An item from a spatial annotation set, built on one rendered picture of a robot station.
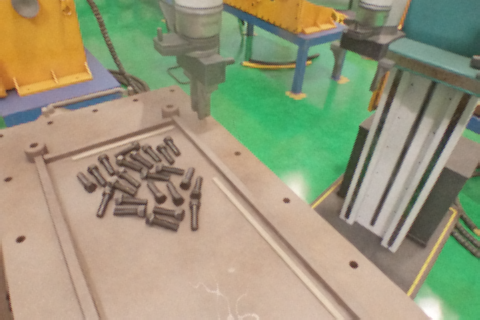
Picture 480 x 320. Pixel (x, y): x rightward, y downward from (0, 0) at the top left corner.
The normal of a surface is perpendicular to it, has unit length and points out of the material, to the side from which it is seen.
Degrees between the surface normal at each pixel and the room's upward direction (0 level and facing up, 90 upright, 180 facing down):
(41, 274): 0
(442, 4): 90
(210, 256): 0
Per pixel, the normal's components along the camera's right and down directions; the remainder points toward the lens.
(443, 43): -0.69, 0.40
